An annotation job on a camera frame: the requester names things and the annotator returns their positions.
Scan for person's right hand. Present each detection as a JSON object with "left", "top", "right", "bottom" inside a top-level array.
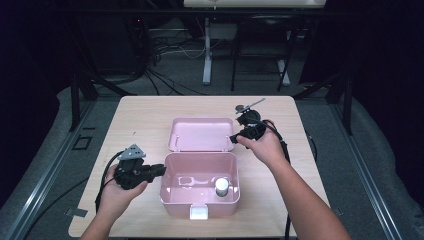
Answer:
[{"left": 236, "top": 120, "right": 289, "bottom": 169}]

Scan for black floor cable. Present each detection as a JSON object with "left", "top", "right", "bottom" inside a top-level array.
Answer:
[{"left": 23, "top": 178, "right": 89, "bottom": 240}]

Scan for black metal frame post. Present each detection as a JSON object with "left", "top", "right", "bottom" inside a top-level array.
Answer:
[
  {"left": 293, "top": 71, "right": 354, "bottom": 136},
  {"left": 68, "top": 69, "right": 138, "bottom": 133}
]

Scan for aluminium floor rail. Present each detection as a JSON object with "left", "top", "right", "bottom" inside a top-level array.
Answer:
[
  {"left": 3, "top": 99, "right": 98, "bottom": 240},
  {"left": 329, "top": 99, "right": 404, "bottom": 240}
]

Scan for left hand-held gripper black cable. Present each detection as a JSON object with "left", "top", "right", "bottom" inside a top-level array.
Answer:
[{"left": 94, "top": 150, "right": 125, "bottom": 214}]

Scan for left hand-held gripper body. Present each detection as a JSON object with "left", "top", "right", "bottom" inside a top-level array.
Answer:
[{"left": 113, "top": 143, "right": 154, "bottom": 191}]

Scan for pink storage box white handle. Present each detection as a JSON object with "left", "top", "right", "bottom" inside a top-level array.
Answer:
[{"left": 159, "top": 117, "right": 241, "bottom": 221}]

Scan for white desk with white legs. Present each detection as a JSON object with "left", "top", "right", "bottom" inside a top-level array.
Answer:
[{"left": 183, "top": 0, "right": 328, "bottom": 86}]

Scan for black chair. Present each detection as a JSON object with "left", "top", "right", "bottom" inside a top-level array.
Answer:
[{"left": 230, "top": 14, "right": 298, "bottom": 93}]

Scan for small white bottle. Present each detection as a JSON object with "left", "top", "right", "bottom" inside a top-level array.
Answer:
[{"left": 214, "top": 177, "right": 230, "bottom": 198}]

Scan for right hand-held gripper black cable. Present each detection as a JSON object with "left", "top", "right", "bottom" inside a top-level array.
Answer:
[{"left": 263, "top": 119, "right": 293, "bottom": 240}]

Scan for hand-held gripper black cable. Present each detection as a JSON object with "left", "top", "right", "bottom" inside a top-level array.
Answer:
[
  {"left": 263, "top": 119, "right": 293, "bottom": 240},
  {"left": 94, "top": 150, "right": 125, "bottom": 214}
]

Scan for tangle of floor cables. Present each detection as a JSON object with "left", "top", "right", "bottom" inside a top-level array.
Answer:
[{"left": 143, "top": 29, "right": 214, "bottom": 96}]

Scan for black cable beside table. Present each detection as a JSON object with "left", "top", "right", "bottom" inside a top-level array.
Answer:
[{"left": 304, "top": 129, "right": 318, "bottom": 163}]

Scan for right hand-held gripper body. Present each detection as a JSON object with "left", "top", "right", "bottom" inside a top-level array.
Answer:
[{"left": 235, "top": 97, "right": 268, "bottom": 141}]

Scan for person's left hand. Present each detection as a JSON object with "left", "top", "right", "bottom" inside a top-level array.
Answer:
[{"left": 98, "top": 164, "right": 149, "bottom": 219}]

